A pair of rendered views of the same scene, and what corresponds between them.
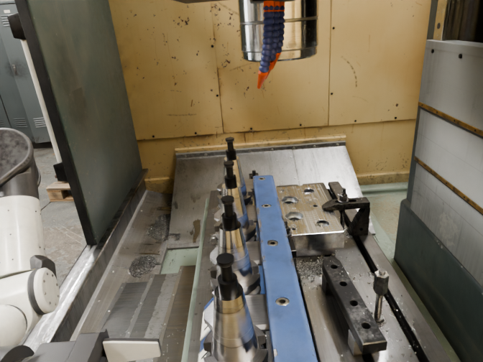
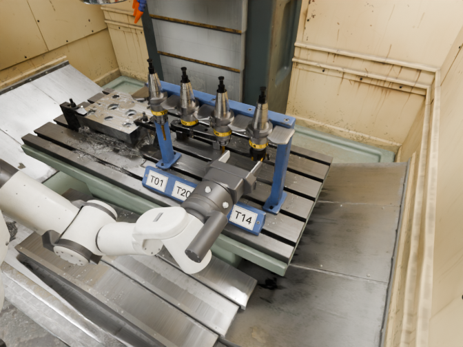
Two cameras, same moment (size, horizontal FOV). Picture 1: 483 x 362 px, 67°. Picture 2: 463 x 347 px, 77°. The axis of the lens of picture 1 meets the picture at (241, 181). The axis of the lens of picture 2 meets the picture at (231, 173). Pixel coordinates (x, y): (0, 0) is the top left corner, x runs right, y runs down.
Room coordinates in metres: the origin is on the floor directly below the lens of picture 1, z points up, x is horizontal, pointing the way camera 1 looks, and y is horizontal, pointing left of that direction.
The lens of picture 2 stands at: (0.04, 0.60, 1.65)
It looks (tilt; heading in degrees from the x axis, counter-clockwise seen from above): 44 degrees down; 297
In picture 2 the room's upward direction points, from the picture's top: straight up
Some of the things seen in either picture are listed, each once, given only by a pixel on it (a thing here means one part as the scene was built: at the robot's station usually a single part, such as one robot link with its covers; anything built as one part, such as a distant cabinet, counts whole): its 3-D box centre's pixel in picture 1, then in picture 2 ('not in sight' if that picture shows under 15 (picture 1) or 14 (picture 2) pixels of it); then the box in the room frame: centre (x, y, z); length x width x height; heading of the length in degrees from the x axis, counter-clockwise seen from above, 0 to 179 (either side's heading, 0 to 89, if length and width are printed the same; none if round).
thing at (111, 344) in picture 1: (133, 345); (220, 160); (0.30, 0.14, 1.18); 0.06 x 0.02 x 0.03; 89
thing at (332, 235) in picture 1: (292, 215); (122, 114); (0.94, -0.14, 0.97); 0.29 x 0.23 x 0.05; 179
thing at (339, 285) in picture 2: not in sight; (285, 222); (0.16, -0.09, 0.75); 0.89 x 0.70 x 0.26; 89
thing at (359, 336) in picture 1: (347, 304); (200, 134); (0.60, -0.21, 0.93); 0.26 x 0.05 x 0.06; 4
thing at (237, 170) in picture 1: (233, 176); (153, 83); (0.58, 0.01, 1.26); 0.04 x 0.04 x 0.07
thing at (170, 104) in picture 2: (235, 215); (172, 102); (0.53, 0.01, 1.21); 0.07 x 0.05 x 0.01; 89
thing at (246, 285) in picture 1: (235, 280); (222, 118); (0.36, 0.02, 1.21); 0.06 x 0.06 x 0.03
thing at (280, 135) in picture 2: not in sight; (280, 135); (0.20, 0.02, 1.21); 0.07 x 0.05 x 0.01; 89
